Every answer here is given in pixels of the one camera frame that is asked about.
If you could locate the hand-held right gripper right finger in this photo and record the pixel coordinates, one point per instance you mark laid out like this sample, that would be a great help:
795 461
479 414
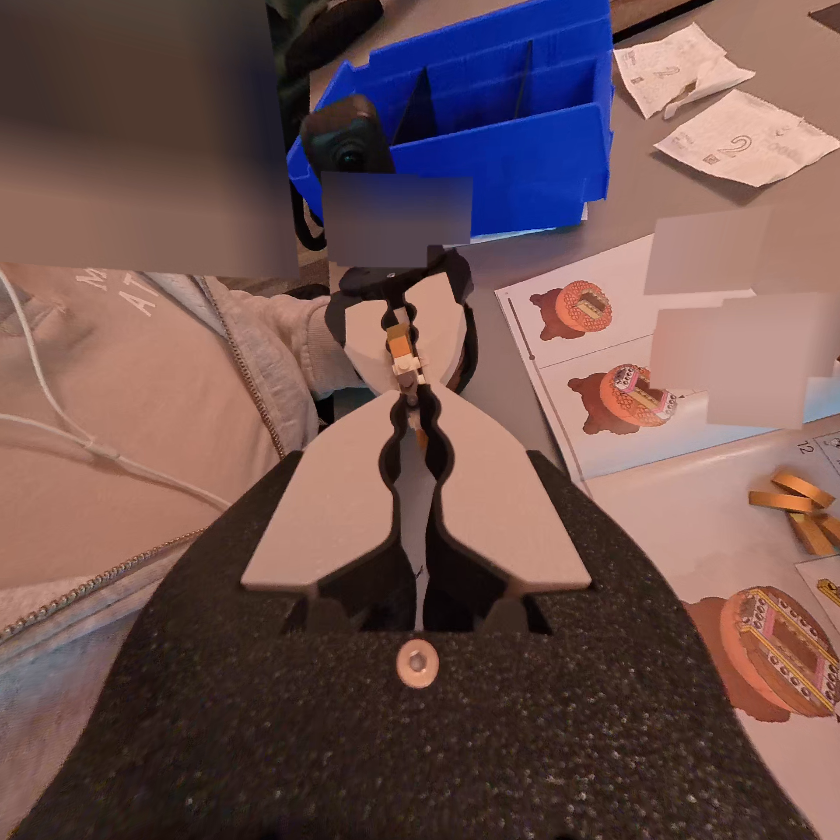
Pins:
512 519

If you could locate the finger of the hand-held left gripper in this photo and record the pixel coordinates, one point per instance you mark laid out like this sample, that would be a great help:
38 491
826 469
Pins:
368 344
444 341

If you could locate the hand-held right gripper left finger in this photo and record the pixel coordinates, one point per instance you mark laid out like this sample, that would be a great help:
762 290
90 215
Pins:
328 519

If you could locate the small yellow brick piece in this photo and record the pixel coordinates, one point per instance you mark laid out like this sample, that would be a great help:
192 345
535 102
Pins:
407 365

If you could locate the white instruction booklet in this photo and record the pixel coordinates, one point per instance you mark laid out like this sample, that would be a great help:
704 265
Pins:
630 525

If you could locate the blue plastic bin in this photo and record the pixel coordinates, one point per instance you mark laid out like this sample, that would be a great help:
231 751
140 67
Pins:
525 145

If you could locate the white paper sheet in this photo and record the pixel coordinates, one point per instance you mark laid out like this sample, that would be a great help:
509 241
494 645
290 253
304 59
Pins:
670 66
748 138

